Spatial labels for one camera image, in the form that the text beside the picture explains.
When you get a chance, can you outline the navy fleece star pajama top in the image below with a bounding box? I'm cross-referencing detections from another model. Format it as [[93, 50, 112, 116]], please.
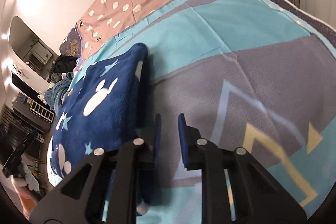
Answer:
[[47, 43, 148, 186]]

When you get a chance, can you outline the black clothes pile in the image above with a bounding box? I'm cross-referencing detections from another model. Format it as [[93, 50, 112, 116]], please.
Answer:
[[50, 55, 77, 74]]

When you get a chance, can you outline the person's left hand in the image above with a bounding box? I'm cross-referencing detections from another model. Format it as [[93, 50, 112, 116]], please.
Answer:
[[11, 163, 39, 192]]

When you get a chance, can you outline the white shelf rack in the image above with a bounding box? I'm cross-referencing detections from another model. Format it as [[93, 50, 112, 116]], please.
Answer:
[[30, 101, 55, 123]]

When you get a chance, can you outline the blue teal crumpled blanket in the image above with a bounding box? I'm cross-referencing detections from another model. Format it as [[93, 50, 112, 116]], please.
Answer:
[[45, 72, 73, 114]]

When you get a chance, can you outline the teal grey patterned bedspread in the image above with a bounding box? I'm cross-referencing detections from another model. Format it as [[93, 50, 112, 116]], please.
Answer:
[[75, 0, 335, 223]]

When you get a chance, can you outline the purple gold patterned pillow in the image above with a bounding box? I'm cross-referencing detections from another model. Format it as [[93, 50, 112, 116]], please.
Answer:
[[59, 25, 82, 58]]

